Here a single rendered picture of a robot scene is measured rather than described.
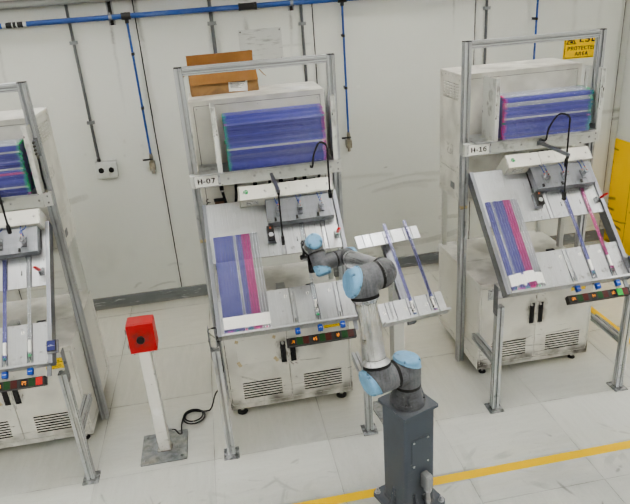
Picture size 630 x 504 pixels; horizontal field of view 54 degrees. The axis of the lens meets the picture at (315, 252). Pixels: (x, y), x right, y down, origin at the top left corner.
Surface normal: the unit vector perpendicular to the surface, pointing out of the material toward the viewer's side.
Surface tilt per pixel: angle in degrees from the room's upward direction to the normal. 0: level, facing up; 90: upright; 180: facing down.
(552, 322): 90
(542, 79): 90
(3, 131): 90
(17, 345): 47
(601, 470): 0
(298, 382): 90
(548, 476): 0
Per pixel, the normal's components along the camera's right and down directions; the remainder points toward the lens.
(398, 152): 0.18, 0.37
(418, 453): 0.51, 0.30
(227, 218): 0.07, -0.40
